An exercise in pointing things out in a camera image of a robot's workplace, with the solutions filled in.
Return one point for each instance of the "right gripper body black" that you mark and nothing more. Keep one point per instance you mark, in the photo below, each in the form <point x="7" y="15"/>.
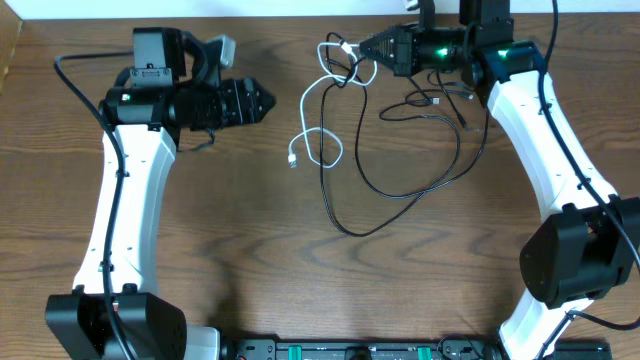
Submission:
<point x="435" y="49"/>

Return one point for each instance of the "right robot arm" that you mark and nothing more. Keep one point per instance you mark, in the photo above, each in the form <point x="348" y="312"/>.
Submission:
<point x="588" y="240"/>

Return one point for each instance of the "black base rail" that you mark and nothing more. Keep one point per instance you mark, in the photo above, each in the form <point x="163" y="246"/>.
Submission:
<point x="450" y="348"/>

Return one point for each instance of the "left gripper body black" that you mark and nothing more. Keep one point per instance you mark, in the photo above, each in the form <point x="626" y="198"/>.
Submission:
<point x="220" y="105"/>

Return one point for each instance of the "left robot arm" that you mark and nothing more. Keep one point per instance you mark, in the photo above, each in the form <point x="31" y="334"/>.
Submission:
<point x="113" y="310"/>

